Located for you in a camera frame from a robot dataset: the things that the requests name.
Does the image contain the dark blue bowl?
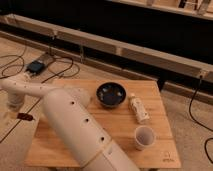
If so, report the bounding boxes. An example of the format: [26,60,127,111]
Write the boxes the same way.
[96,82,126,108]

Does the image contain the white paper cup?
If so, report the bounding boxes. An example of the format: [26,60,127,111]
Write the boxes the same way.
[134,126,156,151]

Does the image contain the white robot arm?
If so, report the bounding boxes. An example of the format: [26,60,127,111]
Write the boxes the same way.
[2,78,140,171]

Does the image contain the black cable at right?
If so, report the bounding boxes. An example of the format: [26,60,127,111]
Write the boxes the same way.
[188,76,213,165]

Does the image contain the white plastic bottle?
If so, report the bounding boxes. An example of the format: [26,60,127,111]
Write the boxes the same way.
[129,93,149,124]

